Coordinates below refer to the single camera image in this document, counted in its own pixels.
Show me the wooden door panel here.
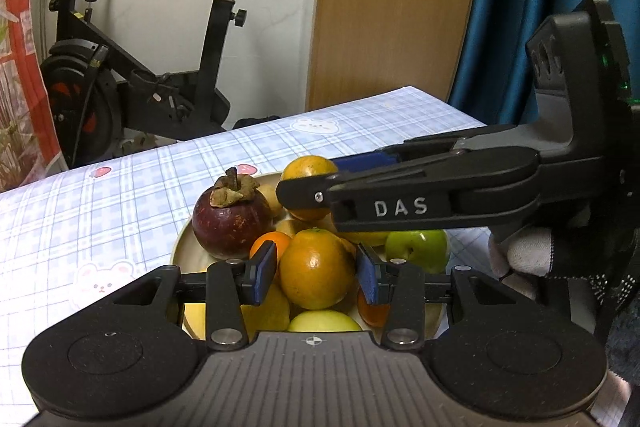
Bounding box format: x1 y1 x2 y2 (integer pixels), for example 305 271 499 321
306 0 486 112

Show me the black exercise bike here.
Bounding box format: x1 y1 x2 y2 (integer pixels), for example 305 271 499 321
28 0 296 168

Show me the small brown longan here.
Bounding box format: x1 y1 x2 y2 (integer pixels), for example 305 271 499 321
258 183 284 220

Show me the yellow lemon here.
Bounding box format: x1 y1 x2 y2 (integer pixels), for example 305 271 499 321
183 282 291 343
317 215 390 247

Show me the yellow-orange mandarin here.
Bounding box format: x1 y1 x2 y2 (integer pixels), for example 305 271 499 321
278 228 356 310

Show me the green apple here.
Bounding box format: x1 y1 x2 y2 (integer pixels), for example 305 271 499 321
288 310 361 333
385 230 449 274

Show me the beige round plate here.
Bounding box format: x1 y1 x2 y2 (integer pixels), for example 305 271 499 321
169 171 446 341

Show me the dark purple mangosteen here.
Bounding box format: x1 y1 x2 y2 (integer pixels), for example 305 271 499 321
192 167 272 259

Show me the red plant-print backdrop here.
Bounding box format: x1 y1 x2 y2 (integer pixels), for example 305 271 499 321
0 0 61 192

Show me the orange tangerine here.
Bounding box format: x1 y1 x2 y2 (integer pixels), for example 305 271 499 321
248 231 293 268
357 288 390 329
280 155 342 223

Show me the blue plaid tablecloth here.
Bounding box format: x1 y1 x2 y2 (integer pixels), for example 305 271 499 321
1 87 475 426

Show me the gloved hand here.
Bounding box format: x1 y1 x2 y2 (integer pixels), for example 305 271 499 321
489 225 624 312

